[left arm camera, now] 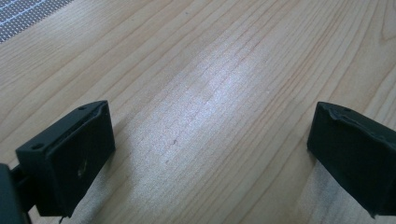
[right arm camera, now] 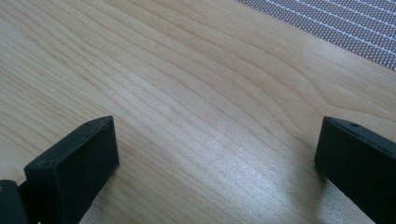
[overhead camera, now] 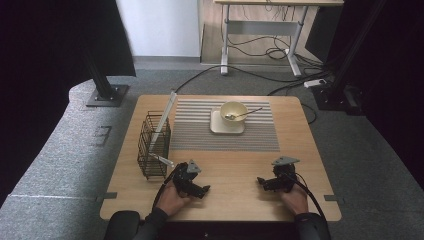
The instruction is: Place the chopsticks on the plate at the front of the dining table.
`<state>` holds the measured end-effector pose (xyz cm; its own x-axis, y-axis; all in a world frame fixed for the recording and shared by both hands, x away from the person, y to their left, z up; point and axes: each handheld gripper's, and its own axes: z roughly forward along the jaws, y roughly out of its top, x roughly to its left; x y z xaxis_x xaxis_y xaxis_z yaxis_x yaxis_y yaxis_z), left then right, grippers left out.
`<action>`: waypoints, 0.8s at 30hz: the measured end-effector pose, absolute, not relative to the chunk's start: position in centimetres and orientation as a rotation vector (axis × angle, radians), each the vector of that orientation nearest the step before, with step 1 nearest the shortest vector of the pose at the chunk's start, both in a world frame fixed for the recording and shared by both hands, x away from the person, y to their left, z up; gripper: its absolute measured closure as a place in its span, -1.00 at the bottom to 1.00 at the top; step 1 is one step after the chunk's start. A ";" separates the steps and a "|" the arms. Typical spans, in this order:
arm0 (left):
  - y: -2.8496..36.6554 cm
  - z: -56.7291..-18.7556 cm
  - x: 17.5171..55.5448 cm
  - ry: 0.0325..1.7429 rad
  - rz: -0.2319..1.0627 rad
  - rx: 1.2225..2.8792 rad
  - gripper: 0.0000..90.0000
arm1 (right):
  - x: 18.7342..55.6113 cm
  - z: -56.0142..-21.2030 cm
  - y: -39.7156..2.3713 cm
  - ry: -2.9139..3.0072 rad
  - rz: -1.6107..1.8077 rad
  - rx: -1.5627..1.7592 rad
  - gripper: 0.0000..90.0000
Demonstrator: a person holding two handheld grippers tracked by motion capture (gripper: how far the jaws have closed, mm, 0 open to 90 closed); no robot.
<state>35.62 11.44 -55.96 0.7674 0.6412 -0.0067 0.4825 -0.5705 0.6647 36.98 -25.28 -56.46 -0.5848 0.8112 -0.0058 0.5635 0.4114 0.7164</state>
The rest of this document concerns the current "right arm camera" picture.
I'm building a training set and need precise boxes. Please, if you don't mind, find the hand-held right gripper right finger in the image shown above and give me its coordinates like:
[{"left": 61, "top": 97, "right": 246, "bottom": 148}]
[{"left": 314, "top": 116, "right": 396, "bottom": 224}]

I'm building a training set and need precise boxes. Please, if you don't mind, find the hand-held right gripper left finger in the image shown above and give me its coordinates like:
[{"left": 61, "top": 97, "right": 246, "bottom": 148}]
[{"left": 23, "top": 115, "right": 120, "bottom": 224}]

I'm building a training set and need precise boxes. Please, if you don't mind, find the striped grey woven placemat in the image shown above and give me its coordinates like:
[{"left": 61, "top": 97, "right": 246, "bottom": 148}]
[{"left": 233, "top": 0, "right": 396, "bottom": 71}]

